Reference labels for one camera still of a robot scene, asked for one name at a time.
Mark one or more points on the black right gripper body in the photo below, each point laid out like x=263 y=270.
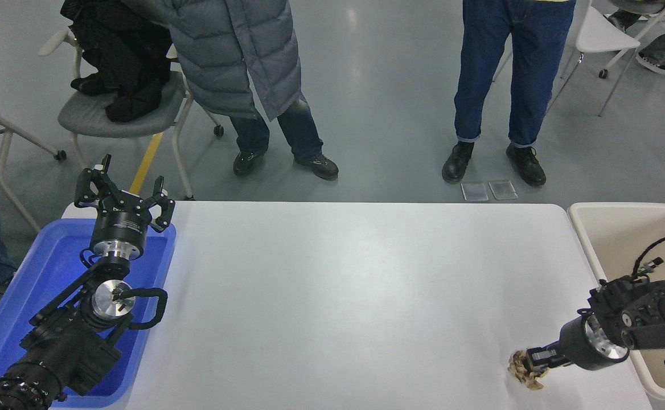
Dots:
x=574 y=344

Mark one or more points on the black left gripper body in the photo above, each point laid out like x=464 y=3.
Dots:
x=120 y=223

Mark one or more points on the tan paper ball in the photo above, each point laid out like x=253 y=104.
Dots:
x=517 y=365

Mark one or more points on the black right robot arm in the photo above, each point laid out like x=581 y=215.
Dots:
x=657 y=307

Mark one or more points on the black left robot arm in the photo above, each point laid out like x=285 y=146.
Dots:
x=65 y=347

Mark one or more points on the blue plastic tray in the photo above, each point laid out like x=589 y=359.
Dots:
x=36 y=267

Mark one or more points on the large pale bin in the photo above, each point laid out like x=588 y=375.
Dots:
x=611 y=239

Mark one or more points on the black garment pile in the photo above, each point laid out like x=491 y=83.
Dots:
x=122 y=57

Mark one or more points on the standing person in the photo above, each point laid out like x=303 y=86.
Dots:
x=224 y=57
x=486 y=68

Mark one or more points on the clear plastic square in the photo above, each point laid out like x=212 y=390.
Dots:
x=474 y=192
x=503 y=190

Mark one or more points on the white chair with casters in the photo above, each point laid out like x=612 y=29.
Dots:
x=602 y=73

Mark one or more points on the white plastic chair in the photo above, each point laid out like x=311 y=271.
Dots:
x=600 y=31

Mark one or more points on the grey seat white-frame chair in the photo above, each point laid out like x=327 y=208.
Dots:
x=116 y=128

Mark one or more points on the white frame chair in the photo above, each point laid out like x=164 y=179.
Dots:
x=3 y=151

